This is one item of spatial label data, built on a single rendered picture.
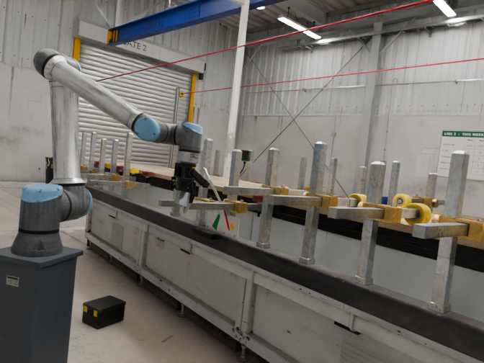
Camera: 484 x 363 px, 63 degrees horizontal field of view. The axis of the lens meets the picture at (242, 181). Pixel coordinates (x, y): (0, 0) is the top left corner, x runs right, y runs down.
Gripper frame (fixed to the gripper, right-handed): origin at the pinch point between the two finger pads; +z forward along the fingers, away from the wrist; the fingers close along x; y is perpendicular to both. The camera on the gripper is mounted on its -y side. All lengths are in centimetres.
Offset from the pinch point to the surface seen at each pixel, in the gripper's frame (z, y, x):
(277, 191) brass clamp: -13.3, -24.5, 28.4
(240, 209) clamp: -2.0, -25.9, 4.9
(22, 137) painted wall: -24, -73, -769
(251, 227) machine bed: 9.8, -47.7, -10.4
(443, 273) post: 1, -26, 96
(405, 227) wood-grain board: -7, -46, 73
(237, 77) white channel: -98, -120, -135
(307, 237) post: 2, -26, 46
